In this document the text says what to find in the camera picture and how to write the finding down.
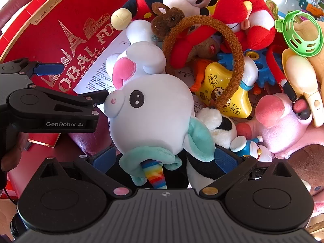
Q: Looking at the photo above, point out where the blue plastic gear toy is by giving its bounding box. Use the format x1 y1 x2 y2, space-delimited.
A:
216 48 276 87

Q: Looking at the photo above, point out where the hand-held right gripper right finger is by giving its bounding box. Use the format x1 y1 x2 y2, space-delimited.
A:
200 147 295 199

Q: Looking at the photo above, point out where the pink plush toy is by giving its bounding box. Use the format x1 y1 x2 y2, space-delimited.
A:
237 92 316 158

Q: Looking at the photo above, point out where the small brown plush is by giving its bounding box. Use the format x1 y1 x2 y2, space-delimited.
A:
151 2 185 41

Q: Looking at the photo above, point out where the orange plastic toy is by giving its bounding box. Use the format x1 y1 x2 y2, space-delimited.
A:
190 58 213 93

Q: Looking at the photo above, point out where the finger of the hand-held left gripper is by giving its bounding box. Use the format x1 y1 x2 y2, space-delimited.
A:
33 87 110 119
14 58 65 77

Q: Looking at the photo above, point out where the brown fuzzy headband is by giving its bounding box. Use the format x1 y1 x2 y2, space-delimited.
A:
162 15 245 108

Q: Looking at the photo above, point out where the green plastic basket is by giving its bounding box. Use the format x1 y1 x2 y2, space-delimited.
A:
275 10 323 58

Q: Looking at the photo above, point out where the tan plush toy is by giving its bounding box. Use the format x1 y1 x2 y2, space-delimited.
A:
294 20 324 81

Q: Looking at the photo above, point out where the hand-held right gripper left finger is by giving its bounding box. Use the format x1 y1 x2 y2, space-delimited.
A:
33 145 132 199

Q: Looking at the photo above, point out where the red plush toy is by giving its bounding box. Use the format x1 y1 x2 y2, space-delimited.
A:
167 0 277 69

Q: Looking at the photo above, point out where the brown plush toy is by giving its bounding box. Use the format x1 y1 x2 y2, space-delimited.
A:
286 142 324 196

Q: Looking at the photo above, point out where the yellow star toy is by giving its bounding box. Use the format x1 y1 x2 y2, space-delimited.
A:
194 62 253 119

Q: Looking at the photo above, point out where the blue cat figure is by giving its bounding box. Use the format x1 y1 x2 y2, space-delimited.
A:
230 135 273 162

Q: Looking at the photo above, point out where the black white cow plush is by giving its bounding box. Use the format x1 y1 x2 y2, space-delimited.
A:
186 108 238 190

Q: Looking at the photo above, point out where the white unicorn plush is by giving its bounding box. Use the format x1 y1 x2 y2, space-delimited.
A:
104 42 217 190

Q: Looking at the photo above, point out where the red cardboard box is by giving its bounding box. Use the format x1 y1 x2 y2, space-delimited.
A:
0 0 143 148

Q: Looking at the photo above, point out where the red band with black end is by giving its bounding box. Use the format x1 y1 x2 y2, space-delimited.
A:
266 46 313 120

